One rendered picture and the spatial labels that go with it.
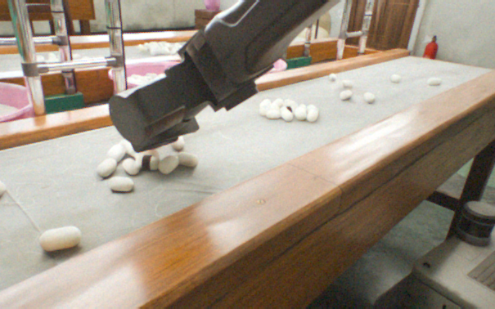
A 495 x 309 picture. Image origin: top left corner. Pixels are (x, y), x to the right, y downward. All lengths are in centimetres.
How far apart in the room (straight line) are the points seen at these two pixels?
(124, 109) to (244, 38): 15
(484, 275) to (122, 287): 76
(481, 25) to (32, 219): 505
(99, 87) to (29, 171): 51
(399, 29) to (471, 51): 85
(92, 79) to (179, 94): 67
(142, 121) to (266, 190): 17
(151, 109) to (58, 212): 18
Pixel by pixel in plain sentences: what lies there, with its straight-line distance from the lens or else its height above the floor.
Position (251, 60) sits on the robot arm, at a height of 94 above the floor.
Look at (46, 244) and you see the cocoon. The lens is 43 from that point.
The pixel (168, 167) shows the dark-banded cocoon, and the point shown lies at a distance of 54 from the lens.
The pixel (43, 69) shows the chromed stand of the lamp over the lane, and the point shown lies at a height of 84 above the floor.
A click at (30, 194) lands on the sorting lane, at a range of 55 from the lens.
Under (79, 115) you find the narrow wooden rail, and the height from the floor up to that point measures 76.
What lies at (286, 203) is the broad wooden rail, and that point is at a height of 76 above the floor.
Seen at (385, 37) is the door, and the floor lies 38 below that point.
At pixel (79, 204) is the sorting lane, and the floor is 74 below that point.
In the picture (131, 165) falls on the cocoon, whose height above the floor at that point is 76.
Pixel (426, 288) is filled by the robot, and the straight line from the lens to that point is 91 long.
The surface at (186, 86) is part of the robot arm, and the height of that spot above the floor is 89.
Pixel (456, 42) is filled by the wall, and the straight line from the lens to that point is 530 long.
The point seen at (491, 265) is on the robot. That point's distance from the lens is 99.
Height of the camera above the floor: 100
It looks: 25 degrees down
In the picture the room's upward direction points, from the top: 4 degrees clockwise
